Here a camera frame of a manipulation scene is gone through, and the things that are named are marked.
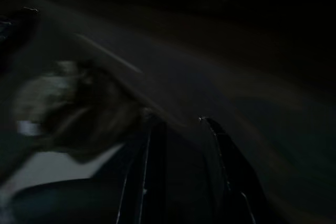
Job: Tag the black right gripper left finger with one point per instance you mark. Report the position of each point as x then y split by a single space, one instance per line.
152 176

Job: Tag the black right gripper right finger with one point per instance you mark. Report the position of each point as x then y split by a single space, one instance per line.
231 182

